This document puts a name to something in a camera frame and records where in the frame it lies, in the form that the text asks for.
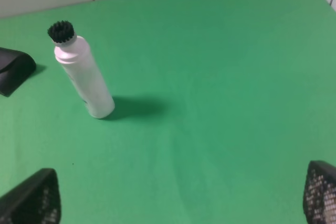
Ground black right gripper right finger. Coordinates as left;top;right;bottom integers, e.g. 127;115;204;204
302;161;335;223

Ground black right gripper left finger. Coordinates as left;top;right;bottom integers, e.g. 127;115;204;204
1;168;61;223

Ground white bottle with black brush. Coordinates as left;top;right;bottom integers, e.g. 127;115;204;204
47;20;115;119

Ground green table cloth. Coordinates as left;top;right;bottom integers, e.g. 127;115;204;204
1;0;335;223

